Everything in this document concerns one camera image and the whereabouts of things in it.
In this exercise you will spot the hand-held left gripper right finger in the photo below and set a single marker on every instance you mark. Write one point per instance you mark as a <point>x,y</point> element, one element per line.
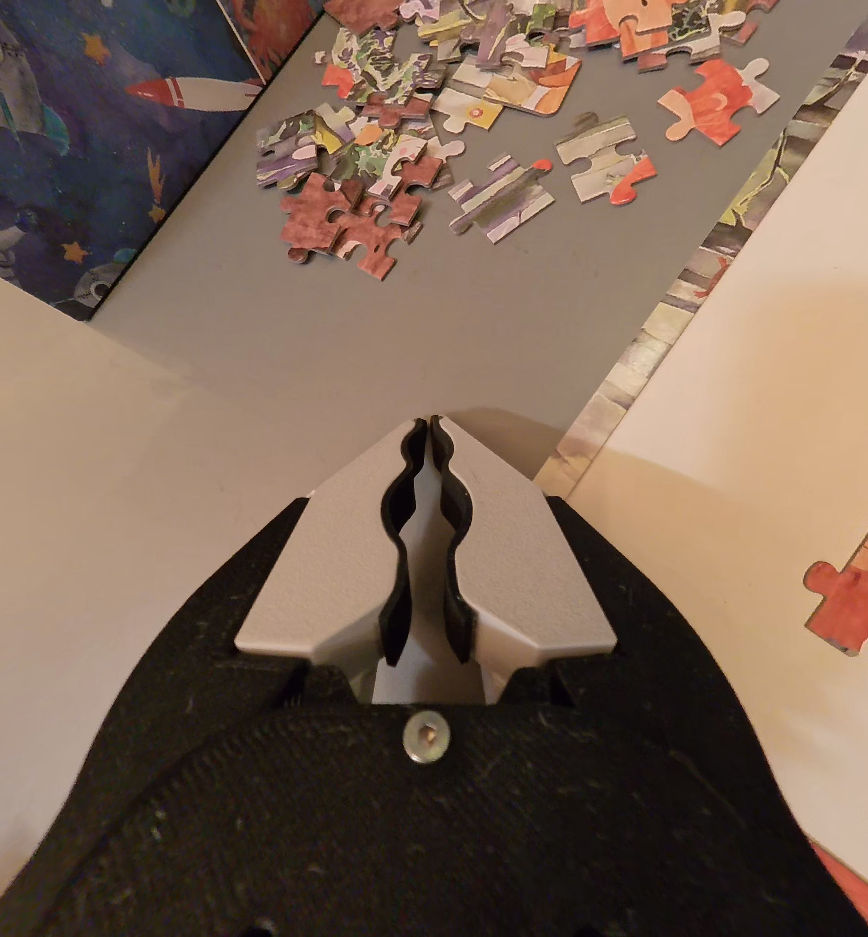
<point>543,585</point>

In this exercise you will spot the space print puzzle box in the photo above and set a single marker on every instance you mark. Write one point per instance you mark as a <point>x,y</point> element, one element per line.
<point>75,146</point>

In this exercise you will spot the pile of loose puzzle pieces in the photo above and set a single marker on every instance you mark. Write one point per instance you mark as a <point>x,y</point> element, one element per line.
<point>331,219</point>

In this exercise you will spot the jigsaw puzzle tray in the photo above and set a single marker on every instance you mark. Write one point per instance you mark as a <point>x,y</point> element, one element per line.
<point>734,366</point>

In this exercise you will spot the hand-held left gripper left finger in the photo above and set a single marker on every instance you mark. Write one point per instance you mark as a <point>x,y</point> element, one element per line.
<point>316,578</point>

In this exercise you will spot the joined orange puzzle pieces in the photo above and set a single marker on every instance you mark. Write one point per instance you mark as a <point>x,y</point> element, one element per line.
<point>865,600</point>

